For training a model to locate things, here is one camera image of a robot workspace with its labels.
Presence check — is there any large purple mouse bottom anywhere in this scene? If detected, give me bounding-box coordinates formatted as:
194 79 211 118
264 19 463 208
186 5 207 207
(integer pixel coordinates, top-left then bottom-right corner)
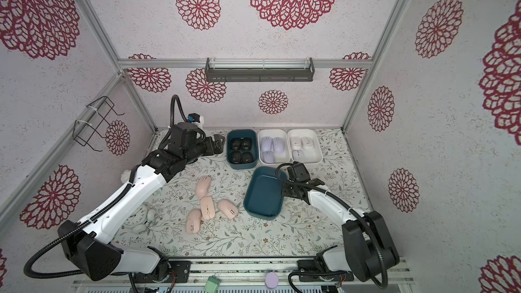
273 137 285 154

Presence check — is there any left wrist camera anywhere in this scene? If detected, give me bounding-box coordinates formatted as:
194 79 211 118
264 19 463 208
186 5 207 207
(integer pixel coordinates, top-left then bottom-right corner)
169 113 206 149

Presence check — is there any floral table mat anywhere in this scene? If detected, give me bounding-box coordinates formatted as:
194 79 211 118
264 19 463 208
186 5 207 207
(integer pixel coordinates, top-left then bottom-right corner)
113 128 389 258

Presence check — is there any pink mouse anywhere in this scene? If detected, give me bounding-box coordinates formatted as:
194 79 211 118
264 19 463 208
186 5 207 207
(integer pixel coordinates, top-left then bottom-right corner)
195 176 212 199
217 199 239 219
186 209 202 235
200 196 216 221

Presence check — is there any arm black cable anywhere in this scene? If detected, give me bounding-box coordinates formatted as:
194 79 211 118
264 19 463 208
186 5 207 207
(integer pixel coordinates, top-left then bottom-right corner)
275 162 389 293
23 182 135 293

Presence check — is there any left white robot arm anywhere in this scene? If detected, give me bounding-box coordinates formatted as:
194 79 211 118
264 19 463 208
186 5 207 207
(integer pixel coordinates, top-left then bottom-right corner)
62 134 225 282

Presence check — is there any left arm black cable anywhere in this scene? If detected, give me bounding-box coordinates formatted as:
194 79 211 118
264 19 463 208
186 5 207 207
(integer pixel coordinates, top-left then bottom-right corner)
23 182 135 293

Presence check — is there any black wire wall rack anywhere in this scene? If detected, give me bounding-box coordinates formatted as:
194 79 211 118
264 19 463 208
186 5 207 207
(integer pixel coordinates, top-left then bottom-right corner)
72 96 125 153

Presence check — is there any right white storage box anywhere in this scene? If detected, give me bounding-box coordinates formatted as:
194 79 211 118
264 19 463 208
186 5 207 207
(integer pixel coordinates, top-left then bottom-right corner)
288 129 323 166

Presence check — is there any pink mouse top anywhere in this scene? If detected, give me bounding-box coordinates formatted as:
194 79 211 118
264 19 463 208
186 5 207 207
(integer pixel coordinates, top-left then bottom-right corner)
195 176 212 199

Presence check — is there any green connector block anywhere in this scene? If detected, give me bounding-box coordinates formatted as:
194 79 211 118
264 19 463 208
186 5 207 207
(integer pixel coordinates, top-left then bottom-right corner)
204 276 221 293

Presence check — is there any left white storage box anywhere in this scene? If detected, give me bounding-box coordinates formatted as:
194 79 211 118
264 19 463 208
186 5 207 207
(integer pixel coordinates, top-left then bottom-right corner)
257 129 292 167

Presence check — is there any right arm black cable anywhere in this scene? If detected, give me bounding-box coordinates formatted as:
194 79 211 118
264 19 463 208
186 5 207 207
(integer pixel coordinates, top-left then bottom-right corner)
275 162 389 293

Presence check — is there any white mouse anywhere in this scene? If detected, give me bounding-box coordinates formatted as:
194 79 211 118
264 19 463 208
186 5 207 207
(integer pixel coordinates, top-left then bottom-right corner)
290 136 303 151
292 149 305 163
301 136 315 149

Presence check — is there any black mouse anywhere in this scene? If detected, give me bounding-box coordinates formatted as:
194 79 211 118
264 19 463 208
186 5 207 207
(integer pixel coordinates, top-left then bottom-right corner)
241 138 252 151
230 138 242 151
240 152 254 164
229 151 242 164

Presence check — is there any purple round cap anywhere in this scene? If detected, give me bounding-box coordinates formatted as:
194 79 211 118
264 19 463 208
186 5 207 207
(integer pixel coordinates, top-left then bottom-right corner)
265 272 279 290

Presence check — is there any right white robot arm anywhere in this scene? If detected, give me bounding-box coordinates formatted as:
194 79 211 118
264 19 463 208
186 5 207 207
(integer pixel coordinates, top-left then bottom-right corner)
281 179 400 289

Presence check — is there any teal storage box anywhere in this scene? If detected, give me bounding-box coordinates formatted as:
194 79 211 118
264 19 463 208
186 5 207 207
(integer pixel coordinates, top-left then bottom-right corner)
244 166 284 221
226 129 259 170

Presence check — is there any white storage box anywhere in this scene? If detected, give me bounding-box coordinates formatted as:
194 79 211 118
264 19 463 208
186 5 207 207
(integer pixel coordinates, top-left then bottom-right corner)
288 129 323 166
257 129 292 167

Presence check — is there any white plush dog toy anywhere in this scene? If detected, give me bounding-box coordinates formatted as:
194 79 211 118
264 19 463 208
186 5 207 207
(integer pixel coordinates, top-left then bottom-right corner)
120 170 131 184

